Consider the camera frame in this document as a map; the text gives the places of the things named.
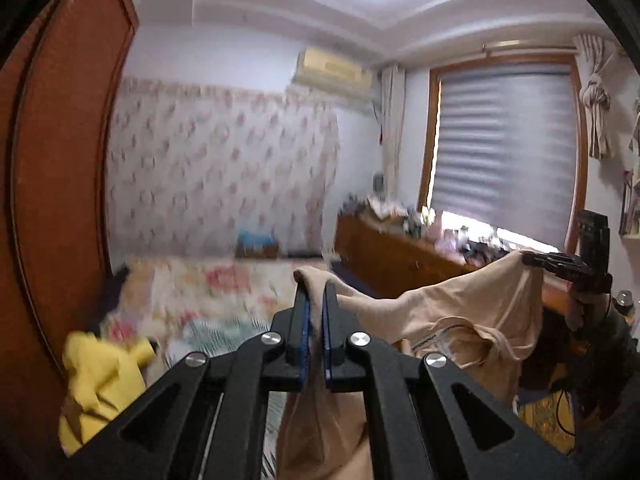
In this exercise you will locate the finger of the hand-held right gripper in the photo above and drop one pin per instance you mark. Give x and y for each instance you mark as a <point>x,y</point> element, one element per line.
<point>555,259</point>
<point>565,272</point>

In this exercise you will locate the grey striped window blind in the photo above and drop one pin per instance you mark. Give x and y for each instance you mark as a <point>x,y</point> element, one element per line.
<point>505,145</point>

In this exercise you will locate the tied beige window curtain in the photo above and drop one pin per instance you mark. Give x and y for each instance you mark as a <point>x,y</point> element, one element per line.
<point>597,100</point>

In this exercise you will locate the beige printed T-shirt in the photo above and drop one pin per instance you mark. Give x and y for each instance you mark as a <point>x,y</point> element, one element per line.
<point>425,305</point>

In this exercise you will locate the wooden sideboard cabinet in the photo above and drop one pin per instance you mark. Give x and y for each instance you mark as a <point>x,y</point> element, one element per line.
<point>380,260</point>

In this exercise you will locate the open cardboard box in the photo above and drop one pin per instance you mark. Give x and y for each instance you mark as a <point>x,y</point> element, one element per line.
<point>385,207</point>

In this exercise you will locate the cardboard box with blue cloth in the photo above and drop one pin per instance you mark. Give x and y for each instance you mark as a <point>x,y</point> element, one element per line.
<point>257,246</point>

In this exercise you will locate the yellow plush toy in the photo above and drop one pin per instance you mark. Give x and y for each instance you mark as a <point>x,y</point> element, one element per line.
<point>100,385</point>

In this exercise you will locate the cream air conditioner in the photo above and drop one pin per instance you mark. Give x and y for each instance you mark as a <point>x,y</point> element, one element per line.
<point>332,77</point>

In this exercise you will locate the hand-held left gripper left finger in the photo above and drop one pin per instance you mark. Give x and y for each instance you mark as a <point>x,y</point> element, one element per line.
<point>304,332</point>

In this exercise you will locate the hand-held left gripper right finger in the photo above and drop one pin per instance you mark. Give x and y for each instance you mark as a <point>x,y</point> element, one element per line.
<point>329,332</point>

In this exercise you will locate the person's right hand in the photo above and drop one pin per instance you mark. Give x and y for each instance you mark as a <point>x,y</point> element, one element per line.
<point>575,310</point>

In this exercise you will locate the floral blanket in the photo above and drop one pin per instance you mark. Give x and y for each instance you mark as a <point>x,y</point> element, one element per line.
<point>210,285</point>

